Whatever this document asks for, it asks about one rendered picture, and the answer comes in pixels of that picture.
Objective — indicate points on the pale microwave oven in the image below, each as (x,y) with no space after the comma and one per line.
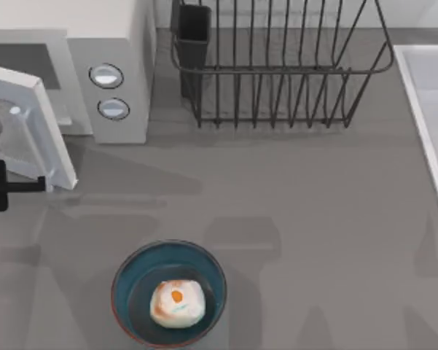
(135,91)

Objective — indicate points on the dark blue bowl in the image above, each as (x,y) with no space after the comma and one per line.
(142,270)

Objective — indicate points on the small round microwave knob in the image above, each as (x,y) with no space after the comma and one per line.
(113,109)

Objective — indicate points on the white bun with orange spot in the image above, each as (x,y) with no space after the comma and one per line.
(178,306)

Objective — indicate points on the black cutlery holder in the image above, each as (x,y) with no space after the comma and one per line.
(192,33)

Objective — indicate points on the large round microwave knob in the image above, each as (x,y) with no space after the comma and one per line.
(106,76)

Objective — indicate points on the pale microwave door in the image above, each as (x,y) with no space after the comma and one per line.
(40,120)

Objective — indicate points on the white sink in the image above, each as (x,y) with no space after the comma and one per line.
(433,95)

